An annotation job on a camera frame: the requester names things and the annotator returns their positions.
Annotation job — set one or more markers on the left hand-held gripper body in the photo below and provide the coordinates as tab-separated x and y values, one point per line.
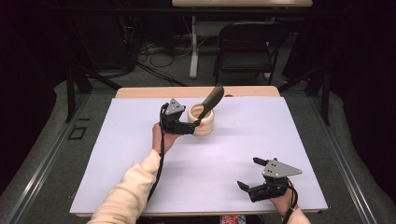
174	119

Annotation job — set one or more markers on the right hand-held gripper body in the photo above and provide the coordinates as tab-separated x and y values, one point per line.
274	183

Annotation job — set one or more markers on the cream ringed duck cup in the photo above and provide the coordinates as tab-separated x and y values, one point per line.
204	126

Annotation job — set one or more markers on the person's right hand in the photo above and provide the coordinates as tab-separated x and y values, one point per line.
285	202

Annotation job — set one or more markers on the person's left hand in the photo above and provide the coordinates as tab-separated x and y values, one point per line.
163	140

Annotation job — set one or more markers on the wooden table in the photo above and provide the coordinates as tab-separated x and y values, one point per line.
155	92

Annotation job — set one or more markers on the red patterned cloth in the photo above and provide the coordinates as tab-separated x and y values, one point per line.
233	219

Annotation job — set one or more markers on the white table mat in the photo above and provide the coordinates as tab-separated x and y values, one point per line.
218	155

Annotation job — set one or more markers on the white desk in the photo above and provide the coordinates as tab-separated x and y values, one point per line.
194	46

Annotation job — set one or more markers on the black folding chair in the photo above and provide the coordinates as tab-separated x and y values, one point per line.
246	60

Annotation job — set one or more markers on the black square floor plate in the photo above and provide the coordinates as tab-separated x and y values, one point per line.
77	132

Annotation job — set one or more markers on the aluminium floor rail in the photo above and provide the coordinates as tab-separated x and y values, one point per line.
40	174
345	174

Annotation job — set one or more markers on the black metal frame stand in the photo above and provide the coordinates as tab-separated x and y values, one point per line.
71	93
325	99

